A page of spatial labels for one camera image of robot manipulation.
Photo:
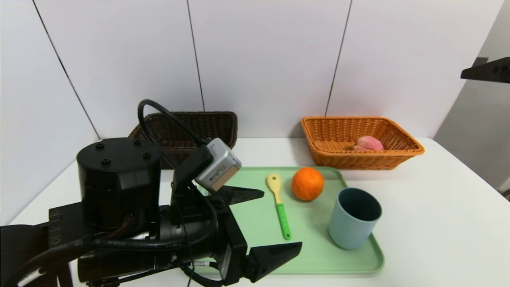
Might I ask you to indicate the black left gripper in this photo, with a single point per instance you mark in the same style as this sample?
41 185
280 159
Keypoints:
232 239

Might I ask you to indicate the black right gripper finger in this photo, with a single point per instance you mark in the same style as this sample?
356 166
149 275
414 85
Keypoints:
494 71

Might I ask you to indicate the orange fruit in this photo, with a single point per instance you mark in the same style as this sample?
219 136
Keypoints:
307 184

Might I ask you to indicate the grey blue plastic cup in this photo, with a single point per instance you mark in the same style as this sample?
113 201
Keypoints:
348 231

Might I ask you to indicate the red yellow peach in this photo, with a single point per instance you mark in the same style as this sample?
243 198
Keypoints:
370 142

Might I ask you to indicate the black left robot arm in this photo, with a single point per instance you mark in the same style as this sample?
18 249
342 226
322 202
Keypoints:
115 183

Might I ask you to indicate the dark brown wicker basket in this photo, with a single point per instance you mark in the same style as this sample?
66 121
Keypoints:
215 127

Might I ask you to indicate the orange wicker basket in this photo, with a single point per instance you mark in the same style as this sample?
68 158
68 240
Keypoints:
338 157

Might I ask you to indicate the light green plastic tray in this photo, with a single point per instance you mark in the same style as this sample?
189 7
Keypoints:
318 247

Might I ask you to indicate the dark wall bracket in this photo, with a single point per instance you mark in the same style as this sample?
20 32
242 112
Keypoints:
478 60

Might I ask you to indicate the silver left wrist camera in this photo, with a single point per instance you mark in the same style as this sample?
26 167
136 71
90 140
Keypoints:
219 167

